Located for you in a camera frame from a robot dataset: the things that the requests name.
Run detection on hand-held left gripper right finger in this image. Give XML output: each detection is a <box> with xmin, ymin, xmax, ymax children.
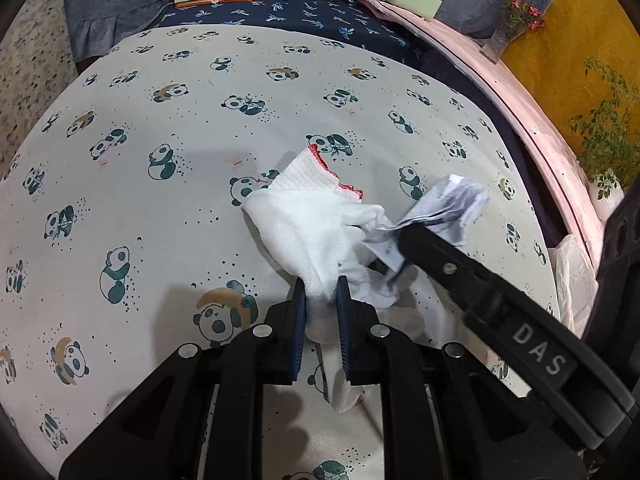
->
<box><xmin>336</xmin><ymin>276</ymin><xmax>588</xmax><ymax>480</ymax></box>

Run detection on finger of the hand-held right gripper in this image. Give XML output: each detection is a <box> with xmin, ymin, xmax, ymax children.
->
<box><xmin>397</xmin><ymin>224</ymin><xmax>517</xmax><ymax>317</ymax></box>

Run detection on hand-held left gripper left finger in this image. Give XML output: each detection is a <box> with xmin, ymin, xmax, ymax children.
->
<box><xmin>59</xmin><ymin>277</ymin><xmax>307</xmax><ymax>480</ymax></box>

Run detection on white paper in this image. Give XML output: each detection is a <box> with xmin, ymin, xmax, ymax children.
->
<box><xmin>360</xmin><ymin>174</ymin><xmax>490</xmax><ymax>273</ymax></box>

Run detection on white plastic trash bag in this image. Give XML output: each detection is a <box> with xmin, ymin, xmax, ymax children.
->
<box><xmin>547</xmin><ymin>232</ymin><xmax>601</xmax><ymax>333</ymax></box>

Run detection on dark purple cloth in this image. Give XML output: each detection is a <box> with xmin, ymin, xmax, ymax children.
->
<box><xmin>415</xmin><ymin>42</ymin><xmax>566</xmax><ymax>251</ymax></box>

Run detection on panda print tablecloth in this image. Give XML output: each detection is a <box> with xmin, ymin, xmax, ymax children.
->
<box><xmin>0</xmin><ymin>24</ymin><xmax>561</xmax><ymax>480</ymax></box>

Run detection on pink cloth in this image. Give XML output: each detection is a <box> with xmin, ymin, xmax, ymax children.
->
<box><xmin>354</xmin><ymin>0</ymin><xmax>616</xmax><ymax>261</ymax></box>

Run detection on green potted plant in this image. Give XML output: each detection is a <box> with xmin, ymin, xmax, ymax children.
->
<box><xmin>569</xmin><ymin>57</ymin><xmax>640</xmax><ymax>211</ymax></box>

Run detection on glass vase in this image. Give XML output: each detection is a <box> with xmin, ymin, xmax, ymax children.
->
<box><xmin>481</xmin><ymin>25</ymin><xmax>516</xmax><ymax>64</ymax></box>

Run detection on pink flowers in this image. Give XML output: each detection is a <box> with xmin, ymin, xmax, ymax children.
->
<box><xmin>495</xmin><ymin>0</ymin><xmax>546</xmax><ymax>36</ymax></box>

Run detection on yellow cloth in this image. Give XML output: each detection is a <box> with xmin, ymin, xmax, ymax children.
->
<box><xmin>467</xmin><ymin>0</ymin><xmax>640</xmax><ymax>171</ymax></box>

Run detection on navy palm print cloth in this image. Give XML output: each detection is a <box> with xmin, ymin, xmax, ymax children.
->
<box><xmin>150</xmin><ymin>0</ymin><xmax>431</xmax><ymax>68</ymax></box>

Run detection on blue-grey cloth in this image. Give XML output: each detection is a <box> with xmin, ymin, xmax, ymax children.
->
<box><xmin>62</xmin><ymin>0</ymin><xmax>573</xmax><ymax>63</ymax></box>

